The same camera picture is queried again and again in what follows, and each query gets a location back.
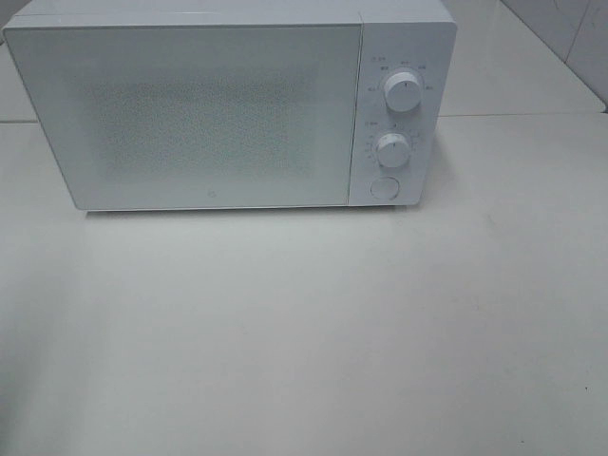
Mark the white microwave oven body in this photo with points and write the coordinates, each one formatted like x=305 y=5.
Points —
x=419 y=35

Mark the white round knob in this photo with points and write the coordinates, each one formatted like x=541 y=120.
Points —
x=402 y=90
x=393 y=150

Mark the white microwave door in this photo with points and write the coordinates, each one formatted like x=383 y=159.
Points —
x=181 y=118

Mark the white round door button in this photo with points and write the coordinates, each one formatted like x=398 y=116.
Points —
x=385 y=188

